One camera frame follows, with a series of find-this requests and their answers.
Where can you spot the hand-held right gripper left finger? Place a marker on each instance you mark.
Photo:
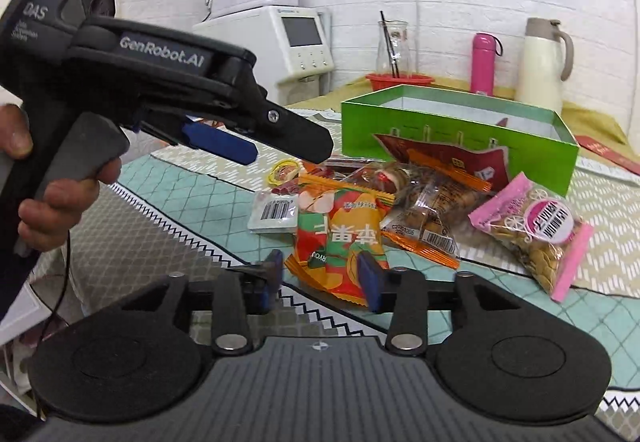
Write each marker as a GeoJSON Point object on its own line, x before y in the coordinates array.
{"type": "Point", "coordinates": [274, 268]}

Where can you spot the yellow rubber bands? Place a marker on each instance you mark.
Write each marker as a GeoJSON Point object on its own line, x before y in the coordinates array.
{"type": "Point", "coordinates": [285, 172]}

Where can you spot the red envelope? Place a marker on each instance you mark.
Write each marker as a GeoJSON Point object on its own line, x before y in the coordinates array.
{"type": "Point", "coordinates": [610, 155]}

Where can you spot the green cardboard box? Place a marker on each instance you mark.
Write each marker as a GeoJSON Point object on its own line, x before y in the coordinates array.
{"type": "Point", "coordinates": [540, 157]}

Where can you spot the orange fruit chip packet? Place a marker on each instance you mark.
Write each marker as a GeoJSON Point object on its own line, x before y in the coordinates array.
{"type": "Point", "coordinates": [330, 232]}

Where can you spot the orange-edged clear cake packet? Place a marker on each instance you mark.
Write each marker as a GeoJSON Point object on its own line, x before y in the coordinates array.
{"type": "Point", "coordinates": [435, 214]}

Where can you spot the pink nut packet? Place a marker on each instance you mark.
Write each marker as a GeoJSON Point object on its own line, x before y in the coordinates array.
{"type": "Point", "coordinates": [540, 227]}

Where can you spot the person's left hand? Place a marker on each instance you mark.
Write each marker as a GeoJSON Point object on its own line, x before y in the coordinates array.
{"type": "Point", "coordinates": [55, 217]}

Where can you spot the red sausage packet white header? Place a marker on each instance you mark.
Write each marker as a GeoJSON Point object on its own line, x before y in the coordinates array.
{"type": "Point", "coordinates": [272, 214]}

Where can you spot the glass carafe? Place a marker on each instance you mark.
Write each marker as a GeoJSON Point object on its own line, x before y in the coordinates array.
{"type": "Point", "coordinates": [400, 47]}

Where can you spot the white thermal jug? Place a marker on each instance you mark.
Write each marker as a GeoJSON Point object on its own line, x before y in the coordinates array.
{"type": "Point", "coordinates": [540, 72]}

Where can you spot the pink thermos bottle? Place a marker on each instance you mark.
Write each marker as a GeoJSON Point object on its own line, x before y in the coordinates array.
{"type": "Point", "coordinates": [482, 67]}

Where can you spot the dark red snack packet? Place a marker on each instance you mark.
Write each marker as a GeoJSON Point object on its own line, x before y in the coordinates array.
{"type": "Point", "coordinates": [440, 150]}

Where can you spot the red-edged clear snack packet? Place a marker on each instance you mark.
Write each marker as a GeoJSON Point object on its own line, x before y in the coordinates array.
{"type": "Point", "coordinates": [345, 165]}

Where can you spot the white appliance with screen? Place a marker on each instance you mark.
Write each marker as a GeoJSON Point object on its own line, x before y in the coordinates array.
{"type": "Point", "coordinates": [305, 57]}

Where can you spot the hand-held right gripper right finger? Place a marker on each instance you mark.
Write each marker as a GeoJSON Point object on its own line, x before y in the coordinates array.
{"type": "Point", "coordinates": [367, 278]}

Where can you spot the clear round pastry packet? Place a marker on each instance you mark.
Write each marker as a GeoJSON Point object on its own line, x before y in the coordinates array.
{"type": "Point", "coordinates": [390, 179]}

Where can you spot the red plastic basket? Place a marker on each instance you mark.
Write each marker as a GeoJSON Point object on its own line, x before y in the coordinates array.
{"type": "Point", "coordinates": [400, 81]}

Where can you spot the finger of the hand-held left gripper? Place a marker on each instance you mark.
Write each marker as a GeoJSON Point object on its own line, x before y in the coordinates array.
{"type": "Point", "coordinates": [295, 132]}
{"type": "Point", "coordinates": [220, 142]}

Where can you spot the black straw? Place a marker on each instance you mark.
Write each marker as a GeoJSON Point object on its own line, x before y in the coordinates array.
{"type": "Point", "coordinates": [387, 37]}

